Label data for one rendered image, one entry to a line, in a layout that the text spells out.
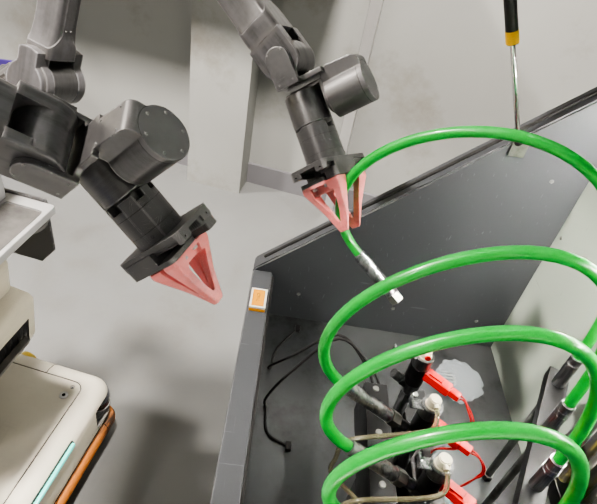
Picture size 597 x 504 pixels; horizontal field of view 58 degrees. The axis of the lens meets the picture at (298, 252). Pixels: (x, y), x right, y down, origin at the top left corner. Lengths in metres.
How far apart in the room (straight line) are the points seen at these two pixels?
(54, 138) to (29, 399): 1.26
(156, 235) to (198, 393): 1.49
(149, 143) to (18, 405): 1.31
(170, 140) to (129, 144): 0.04
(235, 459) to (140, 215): 0.40
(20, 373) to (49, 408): 0.16
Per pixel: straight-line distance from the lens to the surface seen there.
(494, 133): 0.66
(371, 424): 0.85
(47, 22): 1.02
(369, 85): 0.75
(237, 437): 0.84
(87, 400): 1.71
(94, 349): 2.18
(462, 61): 2.65
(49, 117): 0.56
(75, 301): 2.36
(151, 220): 0.57
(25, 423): 1.69
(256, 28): 0.79
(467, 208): 1.00
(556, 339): 0.52
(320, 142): 0.75
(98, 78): 3.21
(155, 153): 0.51
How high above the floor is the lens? 1.67
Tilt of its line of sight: 39 degrees down
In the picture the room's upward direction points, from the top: 11 degrees clockwise
